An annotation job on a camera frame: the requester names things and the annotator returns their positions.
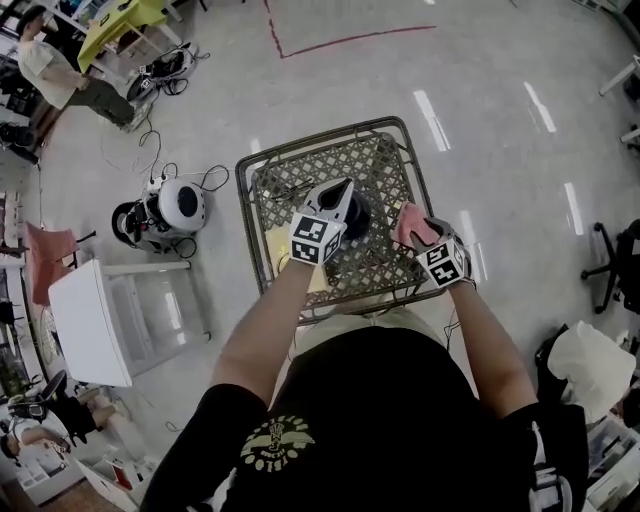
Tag yellow table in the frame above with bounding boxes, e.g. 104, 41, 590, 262
76, 0, 169, 77

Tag black and white wheeled robot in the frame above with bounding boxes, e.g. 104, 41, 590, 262
126, 46, 199, 102

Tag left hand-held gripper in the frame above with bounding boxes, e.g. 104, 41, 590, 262
290, 178, 355, 269

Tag person's right forearm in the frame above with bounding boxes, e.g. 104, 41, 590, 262
446, 281, 539, 419

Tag black floor cable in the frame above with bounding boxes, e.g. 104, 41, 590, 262
134, 126, 232, 192

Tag pink chair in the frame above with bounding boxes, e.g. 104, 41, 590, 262
21, 220, 97, 307

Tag black eyeglasses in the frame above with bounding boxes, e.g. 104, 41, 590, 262
269, 178, 316, 203

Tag white desk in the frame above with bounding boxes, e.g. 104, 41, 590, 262
598, 54, 640, 97

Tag black round container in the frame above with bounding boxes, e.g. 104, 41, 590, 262
341, 191, 374, 242

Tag white plastic bag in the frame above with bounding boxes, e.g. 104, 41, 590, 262
546, 319, 638, 424

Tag person's black t-shirt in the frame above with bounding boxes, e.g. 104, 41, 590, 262
139, 324, 589, 512

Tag pink cloth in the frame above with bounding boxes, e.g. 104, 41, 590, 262
390, 200, 437, 247

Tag person's beige trousers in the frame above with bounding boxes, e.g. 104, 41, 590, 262
299, 304, 447, 347

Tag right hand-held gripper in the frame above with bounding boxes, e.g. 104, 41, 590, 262
408, 217, 472, 290

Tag white table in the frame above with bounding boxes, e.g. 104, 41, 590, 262
46, 258, 212, 389

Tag yellow board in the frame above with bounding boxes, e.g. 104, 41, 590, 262
264, 226, 332, 292

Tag white domed wheeled robot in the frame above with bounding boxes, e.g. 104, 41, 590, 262
110, 176, 211, 252

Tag black office chair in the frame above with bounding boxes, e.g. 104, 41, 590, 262
579, 219, 640, 317

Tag person's left forearm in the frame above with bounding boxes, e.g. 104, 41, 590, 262
211, 259, 322, 407

